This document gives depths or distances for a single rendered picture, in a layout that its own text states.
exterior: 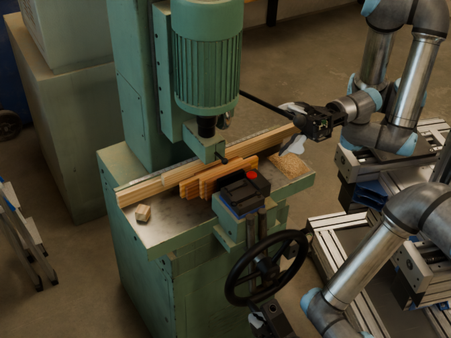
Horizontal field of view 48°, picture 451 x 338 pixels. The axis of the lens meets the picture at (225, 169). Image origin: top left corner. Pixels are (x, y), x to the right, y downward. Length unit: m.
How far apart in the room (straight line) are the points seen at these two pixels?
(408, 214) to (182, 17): 0.68
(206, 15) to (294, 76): 2.66
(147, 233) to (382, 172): 0.95
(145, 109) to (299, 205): 1.43
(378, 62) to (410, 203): 0.66
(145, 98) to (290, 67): 2.47
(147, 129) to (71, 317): 1.08
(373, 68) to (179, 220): 0.80
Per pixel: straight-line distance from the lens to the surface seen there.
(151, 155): 1.68
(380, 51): 1.69
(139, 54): 1.46
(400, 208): 1.20
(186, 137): 1.53
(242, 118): 3.33
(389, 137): 1.57
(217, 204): 1.44
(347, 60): 4.11
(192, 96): 1.31
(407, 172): 2.01
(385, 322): 2.19
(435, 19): 1.55
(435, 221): 1.16
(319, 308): 1.33
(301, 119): 1.30
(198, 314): 1.82
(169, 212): 1.49
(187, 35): 1.22
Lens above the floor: 1.99
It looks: 43 degrees down
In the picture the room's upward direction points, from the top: 2 degrees clockwise
